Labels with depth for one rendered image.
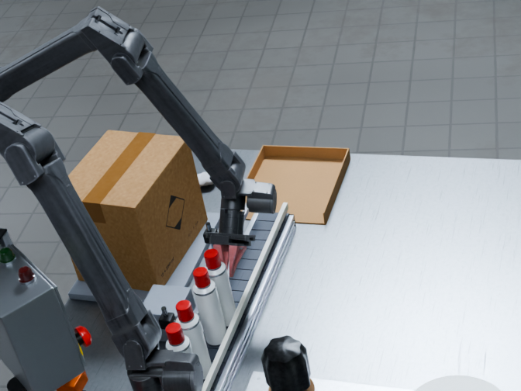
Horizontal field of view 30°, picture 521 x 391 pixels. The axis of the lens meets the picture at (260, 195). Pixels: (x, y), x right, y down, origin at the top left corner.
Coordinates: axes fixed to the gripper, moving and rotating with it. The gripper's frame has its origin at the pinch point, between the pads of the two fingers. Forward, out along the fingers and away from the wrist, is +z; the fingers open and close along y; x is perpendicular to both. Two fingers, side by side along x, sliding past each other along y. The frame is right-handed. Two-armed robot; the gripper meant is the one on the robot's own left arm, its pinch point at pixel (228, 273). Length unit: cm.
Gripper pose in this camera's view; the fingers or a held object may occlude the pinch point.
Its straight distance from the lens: 225.7
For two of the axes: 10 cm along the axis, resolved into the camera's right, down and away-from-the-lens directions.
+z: -0.7, 10.0, -0.2
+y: 9.5, 0.6, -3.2
